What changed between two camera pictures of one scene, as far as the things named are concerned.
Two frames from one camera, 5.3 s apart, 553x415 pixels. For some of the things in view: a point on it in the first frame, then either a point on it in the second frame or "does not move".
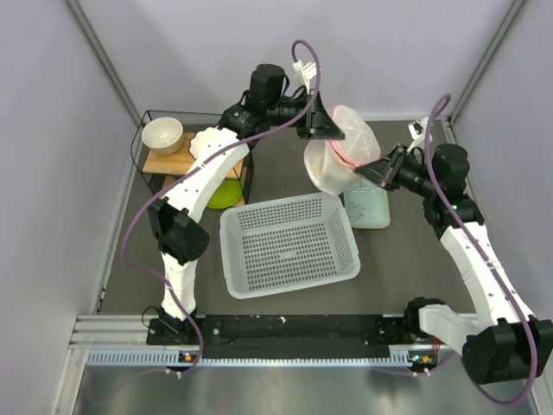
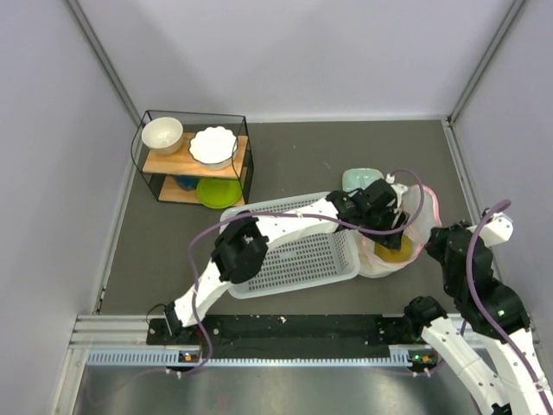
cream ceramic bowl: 162,135 does not move
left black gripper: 316,123 to 390,240
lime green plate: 228,192 does not move
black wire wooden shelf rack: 161,152 does not move
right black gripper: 384,171 to 438,234
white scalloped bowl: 206,140 does not move
